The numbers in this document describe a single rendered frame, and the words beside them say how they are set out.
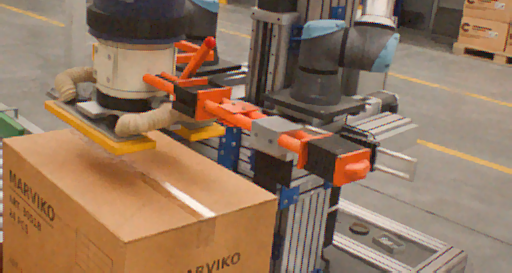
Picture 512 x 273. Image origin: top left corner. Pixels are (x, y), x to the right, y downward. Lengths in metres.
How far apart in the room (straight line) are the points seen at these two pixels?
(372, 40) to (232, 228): 0.70
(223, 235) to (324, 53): 0.67
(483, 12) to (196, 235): 7.64
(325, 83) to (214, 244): 0.67
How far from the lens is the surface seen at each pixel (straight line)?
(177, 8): 1.39
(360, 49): 1.82
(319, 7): 2.07
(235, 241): 1.43
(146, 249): 1.28
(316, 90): 1.86
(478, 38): 8.81
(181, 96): 1.27
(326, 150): 1.02
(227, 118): 1.19
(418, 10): 10.49
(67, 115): 1.49
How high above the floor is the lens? 1.55
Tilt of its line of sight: 16 degrees down
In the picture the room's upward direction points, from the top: 5 degrees clockwise
